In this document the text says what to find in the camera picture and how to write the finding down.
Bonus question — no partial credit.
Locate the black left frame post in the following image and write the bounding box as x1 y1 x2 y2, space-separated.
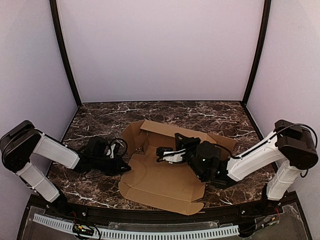
49 0 82 108

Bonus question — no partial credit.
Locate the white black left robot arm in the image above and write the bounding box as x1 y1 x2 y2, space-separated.
0 120 131 212

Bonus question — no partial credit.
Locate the black frame post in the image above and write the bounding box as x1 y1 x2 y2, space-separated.
49 0 82 108
241 0 272 106

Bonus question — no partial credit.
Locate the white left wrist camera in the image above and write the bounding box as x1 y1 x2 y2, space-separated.
107 137 128 160

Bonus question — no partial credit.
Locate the grey slotted cable duct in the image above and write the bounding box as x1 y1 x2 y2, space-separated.
33 213 240 240

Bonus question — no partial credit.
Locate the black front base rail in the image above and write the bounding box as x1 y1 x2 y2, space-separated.
44 192 305 230

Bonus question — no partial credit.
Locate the black right frame post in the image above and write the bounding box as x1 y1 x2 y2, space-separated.
241 0 272 106

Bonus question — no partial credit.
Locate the brown cardboard box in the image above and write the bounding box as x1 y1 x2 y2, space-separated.
118 120 236 216

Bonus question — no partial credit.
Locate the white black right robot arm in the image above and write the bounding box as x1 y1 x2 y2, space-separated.
172 119 319 201

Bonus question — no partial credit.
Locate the small green circuit board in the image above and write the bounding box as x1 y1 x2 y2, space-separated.
72 223 95 236

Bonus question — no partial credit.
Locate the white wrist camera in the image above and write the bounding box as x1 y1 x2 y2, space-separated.
156 147 187 164
107 137 128 160

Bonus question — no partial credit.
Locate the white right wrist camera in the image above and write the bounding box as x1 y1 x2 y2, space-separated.
156 147 187 164

